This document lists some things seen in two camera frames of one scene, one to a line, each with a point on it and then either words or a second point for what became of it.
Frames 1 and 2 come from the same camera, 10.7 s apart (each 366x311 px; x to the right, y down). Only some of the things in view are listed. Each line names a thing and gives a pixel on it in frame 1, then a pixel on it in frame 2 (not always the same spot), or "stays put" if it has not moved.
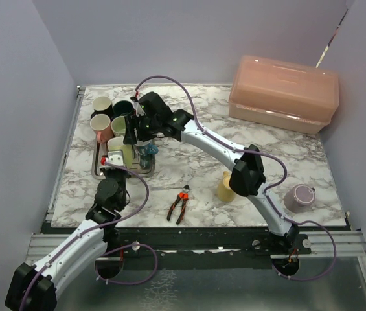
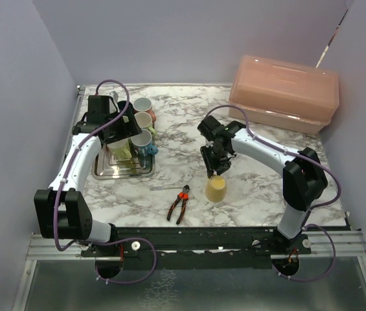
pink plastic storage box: [284, 96] stays put
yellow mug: [225, 193] → [216, 188]
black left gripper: [105, 170] → [127, 127]
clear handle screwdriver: [161, 188] stays put
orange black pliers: [184, 195] stays put
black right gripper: [129, 138] → [219, 168]
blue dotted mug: [146, 155] stays put
